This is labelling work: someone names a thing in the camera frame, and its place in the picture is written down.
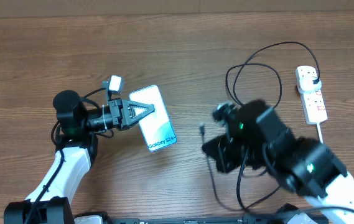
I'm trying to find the Samsung Galaxy smartphone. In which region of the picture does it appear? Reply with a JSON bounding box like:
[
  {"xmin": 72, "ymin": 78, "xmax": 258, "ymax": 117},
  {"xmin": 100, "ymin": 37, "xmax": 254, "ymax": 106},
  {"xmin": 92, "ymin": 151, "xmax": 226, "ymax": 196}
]
[{"xmin": 129, "ymin": 85, "xmax": 177, "ymax": 152}]

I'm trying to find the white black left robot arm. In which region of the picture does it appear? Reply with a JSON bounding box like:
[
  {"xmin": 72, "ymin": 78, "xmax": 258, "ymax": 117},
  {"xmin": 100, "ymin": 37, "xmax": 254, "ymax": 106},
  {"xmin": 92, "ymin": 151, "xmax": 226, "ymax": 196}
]
[{"xmin": 4, "ymin": 90, "xmax": 155, "ymax": 223}]

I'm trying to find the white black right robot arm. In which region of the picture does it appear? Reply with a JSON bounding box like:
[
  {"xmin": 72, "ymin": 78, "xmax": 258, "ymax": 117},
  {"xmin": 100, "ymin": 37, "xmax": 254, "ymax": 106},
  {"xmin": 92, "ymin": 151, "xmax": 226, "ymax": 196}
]
[{"xmin": 202, "ymin": 100, "xmax": 354, "ymax": 223}]

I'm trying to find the white charger plug adapter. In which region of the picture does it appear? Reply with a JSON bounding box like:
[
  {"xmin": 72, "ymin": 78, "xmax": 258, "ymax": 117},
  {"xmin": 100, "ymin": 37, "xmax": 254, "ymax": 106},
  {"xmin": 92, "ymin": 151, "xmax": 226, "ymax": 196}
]
[{"xmin": 297, "ymin": 77, "xmax": 322, "ymax": 94}]

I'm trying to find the white power strip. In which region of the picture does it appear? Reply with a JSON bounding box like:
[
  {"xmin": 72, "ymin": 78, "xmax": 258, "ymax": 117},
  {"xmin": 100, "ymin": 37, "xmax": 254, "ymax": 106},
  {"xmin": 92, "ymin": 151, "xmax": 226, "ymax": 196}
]
[{"xmin": 295, "ymin": 65, "xmax": 328, "ymax": 124}]

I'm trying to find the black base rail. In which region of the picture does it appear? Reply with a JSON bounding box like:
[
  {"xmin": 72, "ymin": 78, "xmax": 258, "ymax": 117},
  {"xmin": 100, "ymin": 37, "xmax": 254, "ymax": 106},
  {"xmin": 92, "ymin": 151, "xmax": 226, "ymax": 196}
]
[{"xmin": 74, "ymin": 212, "xmax": 329, "ymax": 224}]

